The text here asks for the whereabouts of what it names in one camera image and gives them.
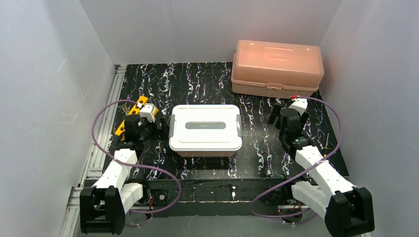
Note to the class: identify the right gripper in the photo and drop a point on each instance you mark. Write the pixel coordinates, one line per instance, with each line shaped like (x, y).
(281, 115)

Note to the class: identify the aluminium frame rail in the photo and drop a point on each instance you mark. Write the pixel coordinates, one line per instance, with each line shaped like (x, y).
(95, 159)

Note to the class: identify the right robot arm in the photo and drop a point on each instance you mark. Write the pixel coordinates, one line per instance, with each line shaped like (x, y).
(346, 210)

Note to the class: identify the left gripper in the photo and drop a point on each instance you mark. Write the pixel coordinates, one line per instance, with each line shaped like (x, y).
(156, 126)

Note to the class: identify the large pink lidded box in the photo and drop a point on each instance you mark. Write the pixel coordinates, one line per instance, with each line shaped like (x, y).
(278, 70)

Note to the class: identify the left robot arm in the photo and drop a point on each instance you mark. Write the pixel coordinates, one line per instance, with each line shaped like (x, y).
(104, 205)

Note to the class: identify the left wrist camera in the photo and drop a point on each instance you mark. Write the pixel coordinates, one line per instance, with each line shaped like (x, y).
(148, 111)

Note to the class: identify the yellow handled screwdriver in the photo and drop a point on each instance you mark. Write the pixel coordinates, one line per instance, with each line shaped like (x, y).
(325, 147)

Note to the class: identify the pink plastic bin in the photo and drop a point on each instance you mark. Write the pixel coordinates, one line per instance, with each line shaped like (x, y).
(205, 136)

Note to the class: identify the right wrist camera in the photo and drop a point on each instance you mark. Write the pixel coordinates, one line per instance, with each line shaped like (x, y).
(299, 104)

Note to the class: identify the white rectangular lid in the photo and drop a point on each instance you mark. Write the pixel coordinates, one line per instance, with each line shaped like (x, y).
(206, 110)

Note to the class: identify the clear glass test tube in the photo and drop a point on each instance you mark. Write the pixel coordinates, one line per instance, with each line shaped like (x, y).
(125, 109)

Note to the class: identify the yellow test tube rack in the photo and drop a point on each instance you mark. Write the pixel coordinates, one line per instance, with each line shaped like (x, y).
(132, 117)

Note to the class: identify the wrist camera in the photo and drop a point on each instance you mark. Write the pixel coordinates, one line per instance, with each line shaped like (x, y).
(299, 104)
(148, 111)

